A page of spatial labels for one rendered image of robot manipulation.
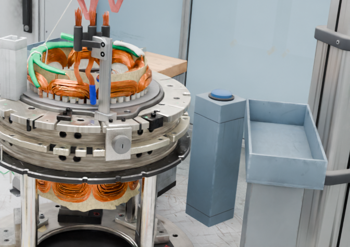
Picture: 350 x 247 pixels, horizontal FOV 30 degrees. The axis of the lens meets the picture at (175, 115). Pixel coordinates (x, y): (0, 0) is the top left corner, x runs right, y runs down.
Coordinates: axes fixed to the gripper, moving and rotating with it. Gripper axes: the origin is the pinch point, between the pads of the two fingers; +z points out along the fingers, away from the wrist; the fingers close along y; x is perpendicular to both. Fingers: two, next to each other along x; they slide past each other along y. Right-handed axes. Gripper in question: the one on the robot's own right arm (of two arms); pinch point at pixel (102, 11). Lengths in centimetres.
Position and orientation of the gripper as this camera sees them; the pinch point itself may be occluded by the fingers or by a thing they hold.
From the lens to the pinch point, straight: 127.4
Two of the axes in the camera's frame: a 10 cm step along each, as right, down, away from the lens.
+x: 8.6, 2.3, -4.6
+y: -5.1, 3.0, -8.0
